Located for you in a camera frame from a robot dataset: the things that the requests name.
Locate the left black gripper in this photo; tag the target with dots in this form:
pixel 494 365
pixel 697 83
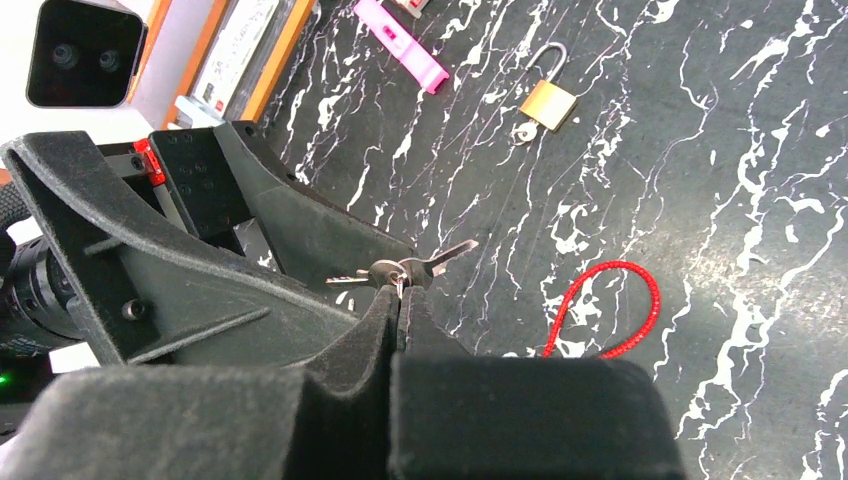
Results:
pixel 229 276

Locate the brass padlock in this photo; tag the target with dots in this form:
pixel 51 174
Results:
pixel 547 105

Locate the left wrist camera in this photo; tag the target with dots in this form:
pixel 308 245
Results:
pixel 86 54

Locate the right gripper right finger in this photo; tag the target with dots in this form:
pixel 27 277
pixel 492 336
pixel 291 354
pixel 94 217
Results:
pixel 453 415

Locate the small white cardboard box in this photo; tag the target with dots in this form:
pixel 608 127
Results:
pixel 413 7

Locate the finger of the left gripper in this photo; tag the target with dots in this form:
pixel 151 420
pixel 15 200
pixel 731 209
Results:
pixel 220 177

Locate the small silver key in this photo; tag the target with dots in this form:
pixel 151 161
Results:
pixel 403 274

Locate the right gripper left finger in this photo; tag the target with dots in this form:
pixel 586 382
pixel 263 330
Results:
pixel 324 418

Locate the red cable padlock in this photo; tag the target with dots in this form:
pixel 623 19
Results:
pixel 605 312

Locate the pink plastic tool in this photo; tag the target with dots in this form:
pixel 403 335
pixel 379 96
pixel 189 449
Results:
pixel 421 65

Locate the orange wooden shelf rack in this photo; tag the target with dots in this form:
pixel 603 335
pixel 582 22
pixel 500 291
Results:
pixel 209 61

